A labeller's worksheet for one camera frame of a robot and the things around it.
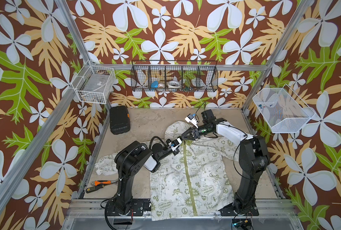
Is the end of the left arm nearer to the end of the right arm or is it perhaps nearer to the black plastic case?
the end of the right arm

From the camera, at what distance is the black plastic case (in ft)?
3.39

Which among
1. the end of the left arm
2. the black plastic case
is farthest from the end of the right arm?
the black plastic case
